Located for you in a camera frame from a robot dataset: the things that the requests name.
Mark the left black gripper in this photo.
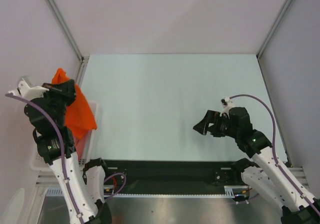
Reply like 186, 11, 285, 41
38, 79, 77, 125

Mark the left aluminium frame post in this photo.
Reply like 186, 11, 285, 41
44, 0, 89, 86

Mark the pink t shirt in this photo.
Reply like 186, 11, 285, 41
74, 131, 92, 160

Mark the orange t shirt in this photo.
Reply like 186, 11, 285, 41
65, 84, 97, 139

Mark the right aluminium frame post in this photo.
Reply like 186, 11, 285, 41
256, 0, 295, 61

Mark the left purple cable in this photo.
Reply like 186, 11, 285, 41
4, 93, 85, 218

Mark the white plastic basket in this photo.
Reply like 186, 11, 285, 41
30, 100, 99, 172

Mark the white cable duct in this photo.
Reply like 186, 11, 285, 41
46, 185, 252, 198

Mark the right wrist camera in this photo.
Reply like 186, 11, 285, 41
220, 97, 235, 116

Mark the aluminium frame post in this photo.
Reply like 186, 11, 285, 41
44, 0, 89, 86
256, 0, 295, 61

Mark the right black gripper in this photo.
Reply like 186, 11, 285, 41
192, 110, 239, 139

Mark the aluminium frame rail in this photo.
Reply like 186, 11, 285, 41
35, 167, 309, 188

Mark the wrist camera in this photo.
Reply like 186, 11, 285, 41
8, 76, 49, 101
220, 97, 235, 116

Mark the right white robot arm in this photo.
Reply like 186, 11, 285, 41
193, 107, 320, 223

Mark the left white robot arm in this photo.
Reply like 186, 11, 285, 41
19, 80, 112, 223

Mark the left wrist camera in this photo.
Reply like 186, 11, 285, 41
8, 76, 49, 101

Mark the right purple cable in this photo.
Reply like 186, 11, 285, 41
228, 94, 320, 216

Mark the purple cable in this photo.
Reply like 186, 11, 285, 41
228, 94, 320, 216
4, 93, 85, 218

